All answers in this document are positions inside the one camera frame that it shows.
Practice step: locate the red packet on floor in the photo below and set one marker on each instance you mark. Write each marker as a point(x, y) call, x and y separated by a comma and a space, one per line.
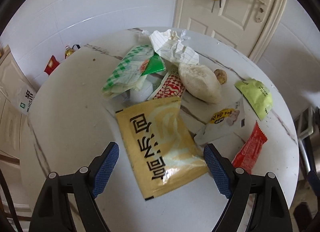
point(51, 65)

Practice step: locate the light green snack packet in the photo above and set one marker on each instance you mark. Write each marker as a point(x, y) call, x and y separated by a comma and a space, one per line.
point(258, 96)

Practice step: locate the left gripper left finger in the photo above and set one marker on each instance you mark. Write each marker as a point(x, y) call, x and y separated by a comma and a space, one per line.
point(52, 211)

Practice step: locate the brown walnut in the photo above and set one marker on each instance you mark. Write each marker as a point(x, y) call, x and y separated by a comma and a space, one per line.
point(221, 76)

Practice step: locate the green triangular packet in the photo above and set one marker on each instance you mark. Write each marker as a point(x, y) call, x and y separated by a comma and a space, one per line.
point(154, 65)

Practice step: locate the brass door handle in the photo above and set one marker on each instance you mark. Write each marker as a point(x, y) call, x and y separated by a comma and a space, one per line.
point(262, 9)

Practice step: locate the red snack wrapper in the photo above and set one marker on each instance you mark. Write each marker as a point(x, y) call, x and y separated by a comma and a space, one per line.
point(249, 153)

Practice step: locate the white clear snack wrapper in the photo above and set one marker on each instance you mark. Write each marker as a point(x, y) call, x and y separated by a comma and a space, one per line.
point(222, 123)

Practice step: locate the white rice bag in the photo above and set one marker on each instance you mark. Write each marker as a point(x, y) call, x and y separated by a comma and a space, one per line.
point(23, 98)

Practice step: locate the white steamed bun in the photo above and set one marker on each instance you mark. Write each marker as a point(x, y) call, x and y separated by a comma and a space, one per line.
point(201, 82)

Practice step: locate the lined paper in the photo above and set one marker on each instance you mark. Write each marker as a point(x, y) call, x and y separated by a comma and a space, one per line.
point(168, 45)

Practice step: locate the cooking oil bottle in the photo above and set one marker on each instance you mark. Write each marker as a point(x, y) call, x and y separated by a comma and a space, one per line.
point(71, 49)

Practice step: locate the yellow noodle seasoning bag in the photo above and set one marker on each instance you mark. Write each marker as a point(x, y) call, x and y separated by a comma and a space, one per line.
point(161, 151)

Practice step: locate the green checkered wrapper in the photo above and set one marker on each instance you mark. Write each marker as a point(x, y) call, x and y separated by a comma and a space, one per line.
point(128, 73)

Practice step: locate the clear plastic jelly cup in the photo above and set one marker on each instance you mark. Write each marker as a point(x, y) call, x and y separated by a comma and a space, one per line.
point(151, 83)

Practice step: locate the white panel door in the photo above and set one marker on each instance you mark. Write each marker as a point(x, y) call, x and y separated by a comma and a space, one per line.
point(233, 24)

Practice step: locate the red white patterned wrapper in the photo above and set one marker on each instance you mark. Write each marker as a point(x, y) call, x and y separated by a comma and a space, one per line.
point(170, 86)

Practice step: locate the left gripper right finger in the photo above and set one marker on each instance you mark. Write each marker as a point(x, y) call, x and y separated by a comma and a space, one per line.
point(270, 211)

